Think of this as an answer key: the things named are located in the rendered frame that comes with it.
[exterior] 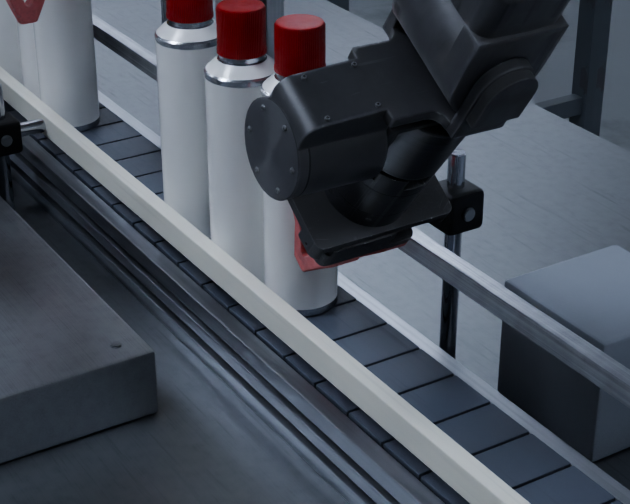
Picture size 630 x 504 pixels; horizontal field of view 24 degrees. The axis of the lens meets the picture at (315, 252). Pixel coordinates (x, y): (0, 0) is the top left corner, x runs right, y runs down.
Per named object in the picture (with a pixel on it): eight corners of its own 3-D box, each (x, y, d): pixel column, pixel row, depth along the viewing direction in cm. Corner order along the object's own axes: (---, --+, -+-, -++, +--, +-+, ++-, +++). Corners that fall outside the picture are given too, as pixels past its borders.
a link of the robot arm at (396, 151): (506, 116, 81) (460, 32, 82) (404, 140, 77) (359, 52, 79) (453, 178, 86) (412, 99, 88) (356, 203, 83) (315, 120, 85)
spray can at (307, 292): (250, 293, 103) (244, 16, 94) (312, 274, 106) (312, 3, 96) (289, 325, 100) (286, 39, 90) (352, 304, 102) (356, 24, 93)
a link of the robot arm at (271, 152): (552, 72, 75) (471, -51, 78) (367, 113, 69) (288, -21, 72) (462, 202, 84) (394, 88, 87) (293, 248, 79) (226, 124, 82)
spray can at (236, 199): (197, 272, 106) (186, 1, 97) (255, 252, 109) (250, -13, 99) (238, 300, 103) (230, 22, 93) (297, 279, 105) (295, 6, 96)
